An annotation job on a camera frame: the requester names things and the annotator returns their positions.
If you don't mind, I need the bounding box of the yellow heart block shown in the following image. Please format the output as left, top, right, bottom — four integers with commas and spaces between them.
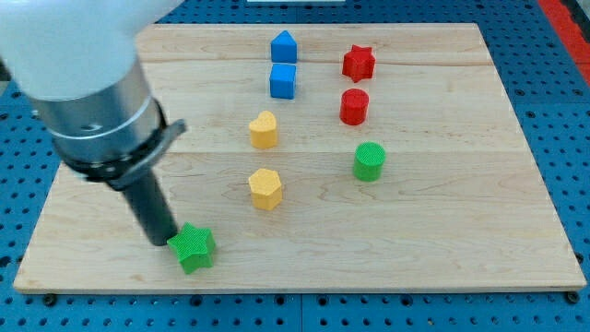
249, 111, 278, 149

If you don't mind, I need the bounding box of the red cylinder block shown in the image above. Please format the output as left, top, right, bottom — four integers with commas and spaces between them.
339, 89, 370, 125

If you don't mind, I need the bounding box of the green cylinder block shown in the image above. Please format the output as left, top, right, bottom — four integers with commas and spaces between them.
353, 142, 386, 182

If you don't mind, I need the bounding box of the blue cube block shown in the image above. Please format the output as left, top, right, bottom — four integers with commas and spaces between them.
269, 64, 296, 100

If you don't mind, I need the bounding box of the red star block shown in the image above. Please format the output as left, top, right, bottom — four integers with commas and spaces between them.
342, 44, 376, 83

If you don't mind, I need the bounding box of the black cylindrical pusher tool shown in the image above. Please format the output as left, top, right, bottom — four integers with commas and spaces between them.
122, 171, 178, 246

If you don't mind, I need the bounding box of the green star block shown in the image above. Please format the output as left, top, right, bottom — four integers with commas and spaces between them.
167, 223, 216, 275

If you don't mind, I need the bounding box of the yellow hexagon block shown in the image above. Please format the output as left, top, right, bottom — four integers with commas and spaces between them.
248, 168, 283, 210

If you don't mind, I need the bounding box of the blue pentagon house block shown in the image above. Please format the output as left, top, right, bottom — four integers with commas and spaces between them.
270, 30, 298, 64

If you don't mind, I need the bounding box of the red strip at corner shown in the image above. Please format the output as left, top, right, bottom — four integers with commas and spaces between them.
537, 0, 589, 84

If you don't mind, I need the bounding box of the light wooden board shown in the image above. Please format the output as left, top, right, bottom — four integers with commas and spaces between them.
14, 23, 586, 294

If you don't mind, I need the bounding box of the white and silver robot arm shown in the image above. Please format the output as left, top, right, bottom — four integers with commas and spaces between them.
1, 0, 186, 246

